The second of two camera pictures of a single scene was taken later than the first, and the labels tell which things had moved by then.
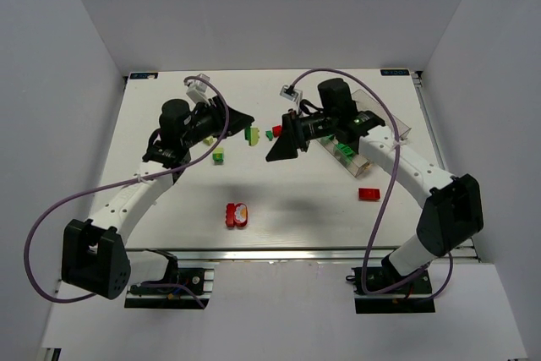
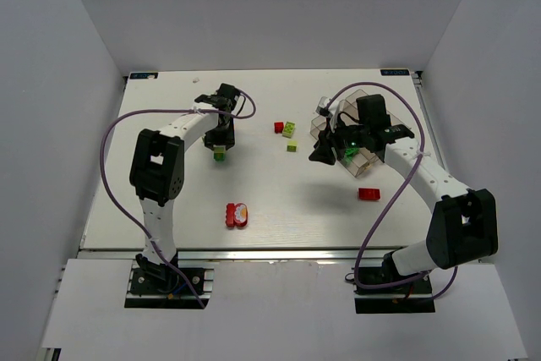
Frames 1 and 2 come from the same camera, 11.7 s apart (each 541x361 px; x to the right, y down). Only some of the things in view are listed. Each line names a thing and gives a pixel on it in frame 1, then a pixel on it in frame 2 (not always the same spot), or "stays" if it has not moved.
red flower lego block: x=236 y=216 stays
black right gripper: x=293 y=131 to x=335 y=141
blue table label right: x=395 y=73 stays
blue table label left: x=144 y=75 stays
